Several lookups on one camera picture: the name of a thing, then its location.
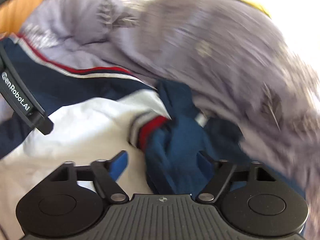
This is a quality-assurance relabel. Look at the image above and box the navy white track jacket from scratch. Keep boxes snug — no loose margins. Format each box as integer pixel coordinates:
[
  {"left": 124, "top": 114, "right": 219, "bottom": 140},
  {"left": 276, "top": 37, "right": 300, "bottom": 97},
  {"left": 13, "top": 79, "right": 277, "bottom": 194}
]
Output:
[{"left": 1, "top": 36, "right": 309, "bottom": 239}]

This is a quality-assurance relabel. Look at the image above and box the wooden wardrobe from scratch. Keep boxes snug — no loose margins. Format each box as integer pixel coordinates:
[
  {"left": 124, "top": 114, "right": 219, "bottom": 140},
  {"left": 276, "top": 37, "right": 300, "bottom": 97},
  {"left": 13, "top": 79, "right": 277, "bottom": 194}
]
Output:
[{"left": 0, "top": 0, "right": 43, "bottom": 34}]

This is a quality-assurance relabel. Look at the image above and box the purple floral duvet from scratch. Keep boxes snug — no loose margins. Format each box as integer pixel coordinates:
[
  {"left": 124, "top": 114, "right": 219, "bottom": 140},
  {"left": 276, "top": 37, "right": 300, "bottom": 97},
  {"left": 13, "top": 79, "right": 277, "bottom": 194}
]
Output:
[{"left": 19, "top": 0, "right": 319, "bottom": 239}]

